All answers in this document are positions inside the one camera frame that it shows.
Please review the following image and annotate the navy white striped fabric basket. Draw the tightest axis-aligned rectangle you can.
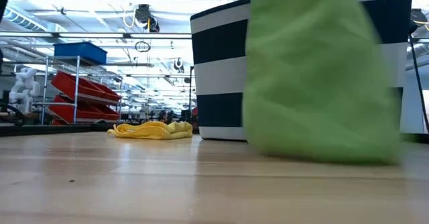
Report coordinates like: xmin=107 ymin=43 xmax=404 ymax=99
xmin=190 ymin=0 xmax=415 ymax=142

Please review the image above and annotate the yellow microfibre towel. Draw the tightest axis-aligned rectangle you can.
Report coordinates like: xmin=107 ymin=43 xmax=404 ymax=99
xmin=107 ymin=121 xmax=194 ymax=140

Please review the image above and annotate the green microfibre towel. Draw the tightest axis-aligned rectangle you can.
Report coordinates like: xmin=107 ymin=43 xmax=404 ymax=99
xmin=243 ymin=0 xmax=403 ymax=166

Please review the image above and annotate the small red plastic bin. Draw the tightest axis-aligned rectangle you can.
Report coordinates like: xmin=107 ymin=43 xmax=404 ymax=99
xmin=92 ymin=103 xmax=121 ymax=121
xmin=88 ymin=81 xmax=122 ymax=103

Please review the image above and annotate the large red plastic bin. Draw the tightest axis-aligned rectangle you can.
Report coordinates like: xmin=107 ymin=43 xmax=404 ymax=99
xmin=50 ymin=71 xmax=105 ymax=99
xmin=48 ymin=95 xmax=105 ymax=123

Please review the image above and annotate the blue plastic bin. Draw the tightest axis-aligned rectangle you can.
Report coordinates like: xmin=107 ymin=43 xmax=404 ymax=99
xmin=53 ymin=42 xmax=108 ymax=66

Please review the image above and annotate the thin black pole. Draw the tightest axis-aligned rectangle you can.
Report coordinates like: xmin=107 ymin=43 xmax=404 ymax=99
xmin=408 ymin=34 xmax=429 ymax=134

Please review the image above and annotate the black metal stand frame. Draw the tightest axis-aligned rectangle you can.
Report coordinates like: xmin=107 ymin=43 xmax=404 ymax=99
xmin=188 ymin=65 xmax=196 ymax=117

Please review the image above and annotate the hanging black cable ring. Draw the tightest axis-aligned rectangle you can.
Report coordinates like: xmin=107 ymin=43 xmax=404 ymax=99
xmin=134 ymin=40 xmax=151 ymax=53

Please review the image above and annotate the ceiling cable reel yellow cable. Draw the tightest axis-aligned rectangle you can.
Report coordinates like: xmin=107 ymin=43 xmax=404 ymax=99
xmin=122 ymin=3 xmax=160 ymax=34

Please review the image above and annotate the metal wire shelf rack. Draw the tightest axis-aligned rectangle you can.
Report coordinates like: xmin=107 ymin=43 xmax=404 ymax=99
xmin=32 ymin=55 xmax=123 ymax=124

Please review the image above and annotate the thick black cable loop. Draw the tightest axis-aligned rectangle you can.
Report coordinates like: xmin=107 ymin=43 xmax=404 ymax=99
xmin=0 ymin=102 xmax=25 ymax=127

